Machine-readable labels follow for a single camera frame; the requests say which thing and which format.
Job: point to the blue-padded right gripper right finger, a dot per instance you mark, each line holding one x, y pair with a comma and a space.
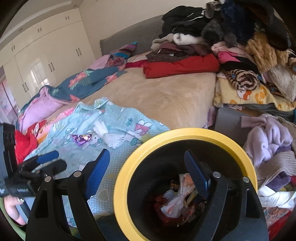
233, 210

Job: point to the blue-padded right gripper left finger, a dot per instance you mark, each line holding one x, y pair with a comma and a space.
47, 220

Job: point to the red and white plastic bag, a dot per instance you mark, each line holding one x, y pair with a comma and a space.
177, 200

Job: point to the green left sleeve forearm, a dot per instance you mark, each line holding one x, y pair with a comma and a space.
13, 231

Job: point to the yellow rimmed black trash bin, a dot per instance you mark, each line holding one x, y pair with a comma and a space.
171, 137

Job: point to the left hand painted nails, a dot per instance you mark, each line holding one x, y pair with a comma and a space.
10, 204

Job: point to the red garment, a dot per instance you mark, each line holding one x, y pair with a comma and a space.
26, 143

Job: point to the pink cartoon blanket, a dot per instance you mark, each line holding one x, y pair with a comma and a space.
44, 130

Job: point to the pink Hello Kitty door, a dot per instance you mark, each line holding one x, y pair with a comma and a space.
9, 110

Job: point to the light blue Hello Kitty sheet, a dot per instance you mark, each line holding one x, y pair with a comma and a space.
118, 120

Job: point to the purple foil wrapper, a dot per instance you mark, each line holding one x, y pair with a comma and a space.
81, 139

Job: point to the lilac fleece garment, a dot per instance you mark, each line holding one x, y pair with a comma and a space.
266, 136

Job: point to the blue floral quilt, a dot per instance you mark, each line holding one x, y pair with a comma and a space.
75, 88

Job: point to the white yarn bundle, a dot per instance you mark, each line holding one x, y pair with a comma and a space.
112, 140

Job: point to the yellow cartoon blanket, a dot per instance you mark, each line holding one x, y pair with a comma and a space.
225, 93

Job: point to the beige bed cover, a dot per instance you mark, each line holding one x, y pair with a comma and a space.
177, 101

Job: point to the cream glossy wardrobe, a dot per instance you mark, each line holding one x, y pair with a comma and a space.
46, 54

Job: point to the folded red cloth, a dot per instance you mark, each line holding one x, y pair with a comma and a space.
182, 66

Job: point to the striped colourful pillow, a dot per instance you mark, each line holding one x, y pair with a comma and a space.
119, 57

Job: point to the pile of dark clothes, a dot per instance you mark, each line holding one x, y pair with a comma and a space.
234, 22

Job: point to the grey bed headboard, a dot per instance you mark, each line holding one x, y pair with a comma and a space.
143, 33

